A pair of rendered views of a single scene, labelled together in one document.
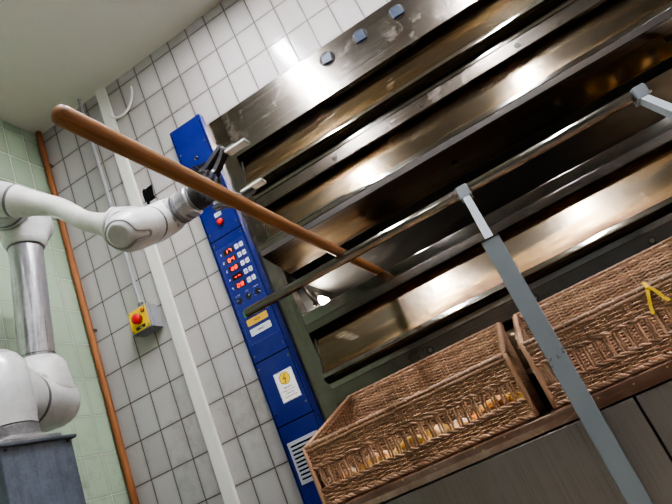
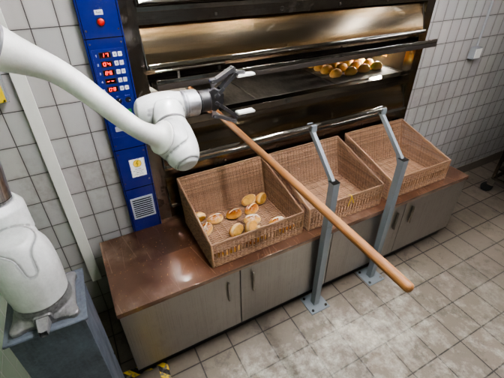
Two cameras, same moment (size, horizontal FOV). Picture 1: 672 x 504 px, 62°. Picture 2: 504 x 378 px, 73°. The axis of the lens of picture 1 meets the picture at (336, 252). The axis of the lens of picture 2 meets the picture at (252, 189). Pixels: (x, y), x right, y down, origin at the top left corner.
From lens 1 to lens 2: 1.64 m
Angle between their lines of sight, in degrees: 69
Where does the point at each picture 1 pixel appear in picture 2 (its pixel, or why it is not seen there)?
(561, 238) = (299, 123)
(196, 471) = (43, 210)
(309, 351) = not seen: hidden behind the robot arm
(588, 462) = (312, 250)
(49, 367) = (26, 214)
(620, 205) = (324, 116)
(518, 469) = (294, 253)
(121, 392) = not seen: outside the picture
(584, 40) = (360, 23)
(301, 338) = not seen: hidden behind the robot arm
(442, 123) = (286, 30)
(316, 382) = (154, 166)
